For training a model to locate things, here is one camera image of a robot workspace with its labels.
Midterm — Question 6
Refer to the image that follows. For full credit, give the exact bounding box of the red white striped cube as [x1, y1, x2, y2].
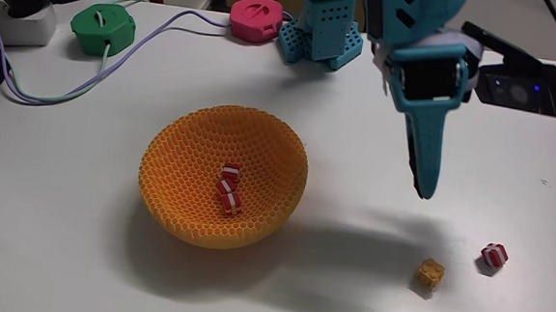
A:
[219, 162, 242, 182]
[213, 177, 238, 199]
[219, 191, 245, 217]
[479, 241, 511, 269]

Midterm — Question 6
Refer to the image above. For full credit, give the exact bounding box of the yellow studded brick cube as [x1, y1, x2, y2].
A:
[414, 256, 447, 290]

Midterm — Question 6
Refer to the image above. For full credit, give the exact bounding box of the yellow honeycomb basket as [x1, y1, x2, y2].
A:
[133, 99, 313, 255]

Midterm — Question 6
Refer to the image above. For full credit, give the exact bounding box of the white power block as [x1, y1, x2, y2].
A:
[0, 0, 59, 49]

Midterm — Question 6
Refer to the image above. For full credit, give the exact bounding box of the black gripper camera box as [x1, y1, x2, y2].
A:
[456, 20, 556, 121]

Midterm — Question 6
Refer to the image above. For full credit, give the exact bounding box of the pink round cable box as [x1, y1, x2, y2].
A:
[227, 0, 286, 46]

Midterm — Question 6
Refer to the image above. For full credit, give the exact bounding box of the purple cable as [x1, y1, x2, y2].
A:
[0, 0, 233, 119]

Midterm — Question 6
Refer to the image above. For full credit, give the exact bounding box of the mint green cable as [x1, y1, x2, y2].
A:
[0, 0, 149, 110]

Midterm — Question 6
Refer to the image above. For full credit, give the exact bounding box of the green round cable box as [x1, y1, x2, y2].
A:
[68, 0, 138, 60]

